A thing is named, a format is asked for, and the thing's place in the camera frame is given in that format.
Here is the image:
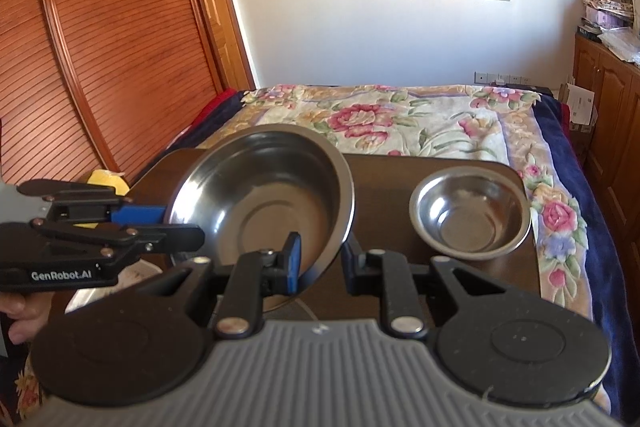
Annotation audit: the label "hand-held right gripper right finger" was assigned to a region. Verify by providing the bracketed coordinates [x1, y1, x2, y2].
[341, 238, 510, 340]

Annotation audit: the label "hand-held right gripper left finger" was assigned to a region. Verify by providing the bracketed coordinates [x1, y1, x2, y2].
[114, 232, 303, 341]

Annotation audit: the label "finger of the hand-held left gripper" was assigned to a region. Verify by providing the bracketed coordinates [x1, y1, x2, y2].
[30, 217, 206, 259]
[17, 180, 167, 225]

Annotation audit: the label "large steel bowl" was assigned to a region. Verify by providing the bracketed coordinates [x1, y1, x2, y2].
[164, 123, 356, 304]

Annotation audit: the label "small steel bowl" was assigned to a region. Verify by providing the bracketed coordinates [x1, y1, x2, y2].
[409, 167, 532, 262]

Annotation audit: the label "person's left hand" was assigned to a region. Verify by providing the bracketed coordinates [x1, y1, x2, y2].
[0, 292, 51, 346]

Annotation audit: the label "yellow plush toy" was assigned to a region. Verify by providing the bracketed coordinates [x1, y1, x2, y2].
[87, 169, 132, 196]

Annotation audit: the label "red cloth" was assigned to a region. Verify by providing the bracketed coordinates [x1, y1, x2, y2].
[192, 88, 239, 128]

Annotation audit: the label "floral blanket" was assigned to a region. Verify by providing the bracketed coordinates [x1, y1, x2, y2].
[240, 84, 591, 308]

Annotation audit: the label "wooden slatted wardrobe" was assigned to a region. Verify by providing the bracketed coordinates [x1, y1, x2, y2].
[0, 0, 257, 188]

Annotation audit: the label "navy blue blanket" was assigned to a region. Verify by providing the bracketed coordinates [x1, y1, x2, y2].
[170, 91, 640, 423]

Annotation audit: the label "white paper box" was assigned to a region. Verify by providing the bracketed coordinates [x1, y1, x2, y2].
[559, 82, 597, 130]

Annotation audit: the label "wooden cabinet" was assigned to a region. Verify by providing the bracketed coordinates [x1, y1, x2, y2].
[570, 32, 640, 258]

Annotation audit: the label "stack of boxes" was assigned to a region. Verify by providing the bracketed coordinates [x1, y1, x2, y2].
[577, 7, 633, 42]

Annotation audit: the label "clear plastic bags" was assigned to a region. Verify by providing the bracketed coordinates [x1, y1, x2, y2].
[597, 27, 640, 66]

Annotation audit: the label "floral cloth bundle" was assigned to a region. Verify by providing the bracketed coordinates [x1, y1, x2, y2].
[580, 0, 636, 16]

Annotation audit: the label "wall socket strip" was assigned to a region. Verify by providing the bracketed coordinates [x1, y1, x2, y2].
[474, 72, 532, 86]

